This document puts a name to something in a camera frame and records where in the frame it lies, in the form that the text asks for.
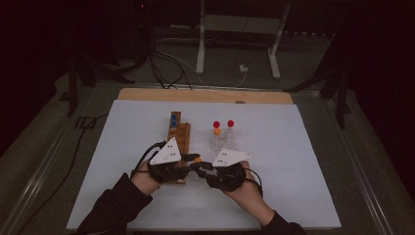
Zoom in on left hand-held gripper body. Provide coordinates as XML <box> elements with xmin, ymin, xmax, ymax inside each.
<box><xmin>146</xmin><ymin>136</ymin><xmax>191</xmax><ymax>184</ymax></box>

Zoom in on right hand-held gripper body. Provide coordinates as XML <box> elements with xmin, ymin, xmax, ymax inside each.
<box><xmin>205</xmin><ymin>148</ymin><xmax>253</xmax><ymax>193</ymax></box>

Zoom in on clear plastic test tube rack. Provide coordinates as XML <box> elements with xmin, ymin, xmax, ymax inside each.
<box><xmin>209</xmin><ymin>129</ymin><xmax>244</xmax><ymax>161</ymax></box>

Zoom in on wooden test tube rack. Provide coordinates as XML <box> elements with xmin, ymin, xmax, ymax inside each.
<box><xmin>162</xmin><ymin>111</ymin><xmax>192</xmax><ymax>185</ymax></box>

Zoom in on red-capped test tube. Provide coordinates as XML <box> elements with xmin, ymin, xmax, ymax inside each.
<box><xmin>226</xmin><ymin>119</ymin><xmax>236</xmax><ymax>145</ymax></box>
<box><xmin>212</xmin><ymin>120</ymin><xmax>221</xmax><ymax>145</ymax></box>

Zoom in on person's left hand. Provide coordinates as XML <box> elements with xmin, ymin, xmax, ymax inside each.
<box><xmin>131</xmin><ymin>162</ymin><xmax>161</xmax><ymax>197</ymax></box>

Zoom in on person's right hand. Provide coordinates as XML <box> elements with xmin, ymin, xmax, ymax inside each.
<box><xmin>224</xmin><ymin>161</ymin><xmax>276</xmax><ymax>226</ymax></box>

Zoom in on white table board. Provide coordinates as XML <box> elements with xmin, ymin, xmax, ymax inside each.
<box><xmin>66</xmin><ymin>99</ymin><xmax>343</xmax><ymax>231</ymax></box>

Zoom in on white metal stand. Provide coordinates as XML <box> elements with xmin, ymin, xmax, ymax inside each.
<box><xmin>195</xmin><ymin>0</ymin><xmax>292</xmax><ymax>80</ymax></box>

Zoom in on black tripod stand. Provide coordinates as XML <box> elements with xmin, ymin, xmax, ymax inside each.
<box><xmin>67</xmin><ymin>53</ymin><xmax>135</xmax><ymax>118</ymax></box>
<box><xmin>283</xmin><ymin>48</ymin><xmax>352</xmax><ymax>130</ymax></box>

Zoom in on left hand-held gripper cable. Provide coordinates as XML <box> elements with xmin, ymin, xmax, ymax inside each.
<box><xmin>130</xmin><ymin>140</ymin><xmax>167</xmax><ymax>180</ymax></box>

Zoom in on hand-held gripper cable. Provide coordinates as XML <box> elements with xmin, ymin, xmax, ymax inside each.
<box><xmin>130</xmin><ymin>140</ymin><xmax>167</xmax><ymax>180</ymax></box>
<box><xmin>243</xmin><ymin>166</ymin><xmax>264</xmax><ymax>199</ymax></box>

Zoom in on right hand-held gripper cable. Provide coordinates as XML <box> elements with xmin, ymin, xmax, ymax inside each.
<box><xmin>243</xmin><ymin>166</ymin><xmax>264</xmax><ymax>199</ymax></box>

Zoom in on black floor cable bundle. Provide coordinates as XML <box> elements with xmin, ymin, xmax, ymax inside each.
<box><xmin>146</xmin><ymin>48</ymin><xmax>194</xmax><ymax>91</ymax></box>

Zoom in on white cable with plug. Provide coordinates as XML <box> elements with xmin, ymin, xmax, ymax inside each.
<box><xmin>162</xmin><ymin>48</ymin><xmax>250</xmax><ymax>89</ymax></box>

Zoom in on long black floor cable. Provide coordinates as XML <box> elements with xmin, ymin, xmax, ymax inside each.
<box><xmin>16</xmin><ymin>112</ymin><xmax>111</xmax><ymax>235</ymax></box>

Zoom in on metal frame rail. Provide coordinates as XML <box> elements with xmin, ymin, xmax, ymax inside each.
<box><xmin>0</xmin><ymin>123</ymin><xmax>77</xmax><ymax>235</ymax></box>
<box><xmin>326</xmin><ymin>97</ymin><xmax>396</xmax><ymax>235</ymax></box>

